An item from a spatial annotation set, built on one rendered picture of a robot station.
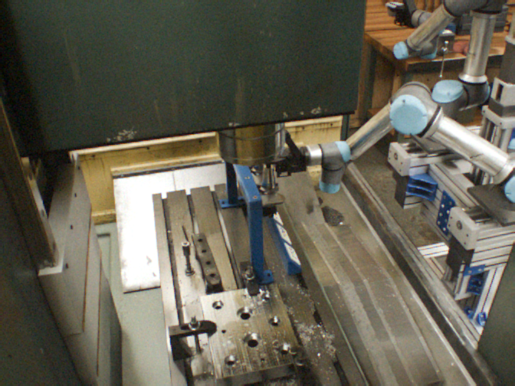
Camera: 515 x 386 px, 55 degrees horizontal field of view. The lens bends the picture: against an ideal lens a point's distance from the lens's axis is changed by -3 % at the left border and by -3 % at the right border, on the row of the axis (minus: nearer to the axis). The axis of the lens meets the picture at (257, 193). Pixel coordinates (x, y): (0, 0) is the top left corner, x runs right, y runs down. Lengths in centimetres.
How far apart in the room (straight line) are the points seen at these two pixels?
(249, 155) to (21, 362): 60
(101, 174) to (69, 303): 133
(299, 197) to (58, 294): 143
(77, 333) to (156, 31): 64
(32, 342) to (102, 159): 141
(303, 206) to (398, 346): 81
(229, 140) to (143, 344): 102
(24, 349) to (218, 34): 66
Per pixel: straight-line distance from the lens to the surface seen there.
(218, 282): 157
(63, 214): 118
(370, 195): 225
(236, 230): 186
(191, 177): 231
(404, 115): 160
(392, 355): 173
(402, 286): 202
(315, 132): 241
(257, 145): 108
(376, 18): 415
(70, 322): 112
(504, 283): 150
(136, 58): 92
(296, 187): 231
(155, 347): 189
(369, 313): 180
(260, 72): 96
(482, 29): 218
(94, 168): 234
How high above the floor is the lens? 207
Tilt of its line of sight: 35 degrees down
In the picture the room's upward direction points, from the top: 2 degrees counter-clockwise
